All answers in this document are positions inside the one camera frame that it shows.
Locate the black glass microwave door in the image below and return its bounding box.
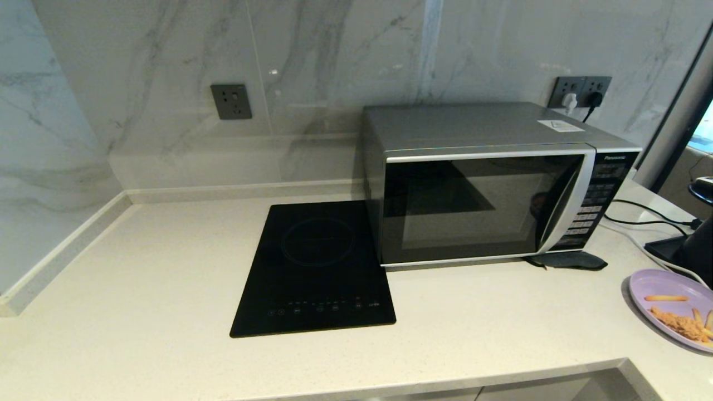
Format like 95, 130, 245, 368
379, 143, 597, 270

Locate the purple plate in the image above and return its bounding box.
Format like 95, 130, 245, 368
629, 268, 713, 354

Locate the fried chicken piece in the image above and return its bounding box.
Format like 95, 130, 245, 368
649, 306, 709, 341

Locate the silver microwave oven body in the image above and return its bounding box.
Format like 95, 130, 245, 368
359, 101, 643, 271

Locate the black induction cooktop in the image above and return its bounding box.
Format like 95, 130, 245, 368
229, 200, 397, 339

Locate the white paper label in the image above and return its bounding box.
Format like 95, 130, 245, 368
536, 119, 586, 133

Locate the black cloth pad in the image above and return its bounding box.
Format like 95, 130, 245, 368
525, 250, 609, 271

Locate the black plug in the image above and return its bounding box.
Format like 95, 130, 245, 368
582, 91, 605, 122

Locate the black flat appliance base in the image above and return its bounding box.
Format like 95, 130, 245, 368
644, 235, 695, 263

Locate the black round background object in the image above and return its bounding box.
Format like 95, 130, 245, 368
688, 176, 713, 206

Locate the black rounded appliance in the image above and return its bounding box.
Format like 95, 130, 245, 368
672, 216, 713, 285

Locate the grey single wall socket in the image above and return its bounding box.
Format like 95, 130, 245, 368
210, 84, 252, 120

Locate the grey double wall socket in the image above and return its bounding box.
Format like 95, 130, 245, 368
547, 76, 612, 109

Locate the white power cable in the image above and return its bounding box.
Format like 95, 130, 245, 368
602, 219, 711, 287

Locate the black power cable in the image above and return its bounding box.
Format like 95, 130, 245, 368
604, 198, 705, 235

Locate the dark window frame post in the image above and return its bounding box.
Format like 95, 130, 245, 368
634, 31, 713, 191

